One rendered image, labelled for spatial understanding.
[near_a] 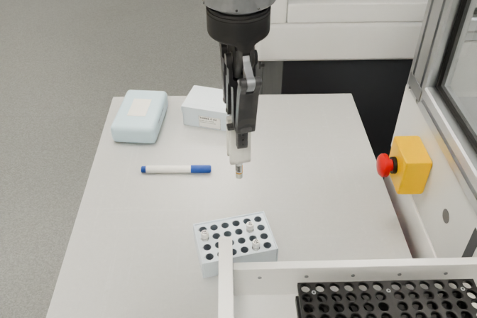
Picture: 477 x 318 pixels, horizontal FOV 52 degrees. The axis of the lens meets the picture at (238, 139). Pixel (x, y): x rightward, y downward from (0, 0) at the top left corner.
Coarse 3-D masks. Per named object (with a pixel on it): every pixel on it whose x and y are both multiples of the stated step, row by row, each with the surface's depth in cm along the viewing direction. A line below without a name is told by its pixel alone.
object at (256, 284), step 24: (240, 264) 64; (264, 264) 64; (288, 264) 64; (312, 264) 64; (336, 264) 64; (360, 264) 64; (384, 264) 64; (408, 264) 64; (432, 264) 64; (456, 264) 64; (240, 288) 66; (264, 288) 67; (288, 288) 67; (336, 288) 67; (360, 288) 67; (408, 288) 67; (240, 312) 65; (264, 312) 65; (288, 312) 65
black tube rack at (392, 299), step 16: (368, 288) 61; (384, 288) 61; (400, 288) 61; (416, 288) 61; (432, 288) 61; (448, 288) 61; (464, 288) 61; (320, 304) 59; (336, 304) 59; (352, 304) 60; (368, 304) 60; (384, 304) 60; (400, 304) 60; (416, 304) 60; (432, 304) 60; (448, 304) 60; (464, 304) 60
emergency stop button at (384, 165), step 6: (378, 156) 82; (384, 156) 81; (378, 162) 82; (384, 162) 80; (390, 162) 81; (378, 168) 82; (384, 168) 80; (390, 168) 81; (378, 174) 83; (384, 174) 81
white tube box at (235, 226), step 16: (208, 224) 83; (224, 224) 83; (240, 224) 83; (256, 224) 83; (208, 240) 80; (240, 240) 81; (272, 240) 80; (208, 256) 78; (240, 256) 77; (256, 256) 78; (272, 256) 79; (208, 272) 78
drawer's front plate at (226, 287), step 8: (224, 240) 63; (224, 248) 62; (224, 256) 61; (232, 256) 61; (224, 264) 60; (232, 264) 60; (224, 272) 59; (232, 272) 60; (224, 280) 58; (232, 280) 59; (224, 288) 58; (232, 288) 58; (224, 296) 57; (232, 296) 57; (224, 304) 56; (232, 304) 56; (224, 312) 55; (232, 312) 55
